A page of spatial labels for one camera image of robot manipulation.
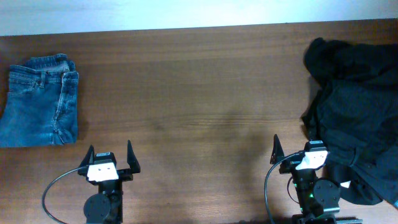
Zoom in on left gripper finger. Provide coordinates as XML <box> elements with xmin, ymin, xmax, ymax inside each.
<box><xmin>127</xmin><ymin>140</ymin><xmax>141</xmax><ymax>174</ymax></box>
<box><xmin>79</xmin><ymin>145</ymin><xmax>95</xmax><ymax>167</ymax></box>

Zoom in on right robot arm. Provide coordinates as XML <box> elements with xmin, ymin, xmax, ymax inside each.
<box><xmin>264</xmin><ymin>134</ymin><xmax>363</xmax><ymax>224</ymax></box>

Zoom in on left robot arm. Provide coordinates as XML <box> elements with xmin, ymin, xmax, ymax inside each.
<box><xmin>78</xmin><ymin>141</ymin><xmax>141</xmax><ymax>224</ymax></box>

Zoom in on folded blue jeans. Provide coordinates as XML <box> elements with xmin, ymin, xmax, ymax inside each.
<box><xmin>1</xmin><ymin>54</ymin><xmax>79</xmax><ymax>147</ymax></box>

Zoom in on black jacket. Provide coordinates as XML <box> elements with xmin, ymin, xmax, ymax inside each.
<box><xmin>302</xmin><ymin>38</ymin><xmax>397</xmax><ymax>205</ymax></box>

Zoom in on right black camera cable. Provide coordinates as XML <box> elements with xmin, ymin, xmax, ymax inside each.
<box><xmin>264</xmin><ymin>151</ymin><xmax>306</xmax><ymax>224</ymax></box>

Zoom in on black camera cable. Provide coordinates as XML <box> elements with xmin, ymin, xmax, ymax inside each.
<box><xmin>42</xmin><ymin>166</ymin><xmax>88</xmax><ymax>224</ymax></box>
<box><xmin>264</xmin><ymin>151</ymin><xmax>306</xmax><ymax>224</ymax></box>

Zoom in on left black camera cable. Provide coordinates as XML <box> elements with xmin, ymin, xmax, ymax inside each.
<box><xmin>42</xmin><ymin>166</ymin><xmax>88</xmax><ymax>224</ymax></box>

